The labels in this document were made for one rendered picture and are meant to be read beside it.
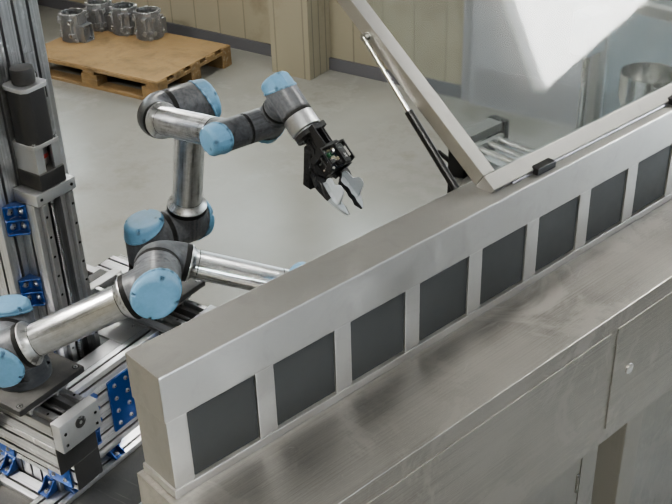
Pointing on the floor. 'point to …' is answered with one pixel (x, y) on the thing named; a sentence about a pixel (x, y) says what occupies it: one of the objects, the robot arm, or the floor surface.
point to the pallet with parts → (128, 49)
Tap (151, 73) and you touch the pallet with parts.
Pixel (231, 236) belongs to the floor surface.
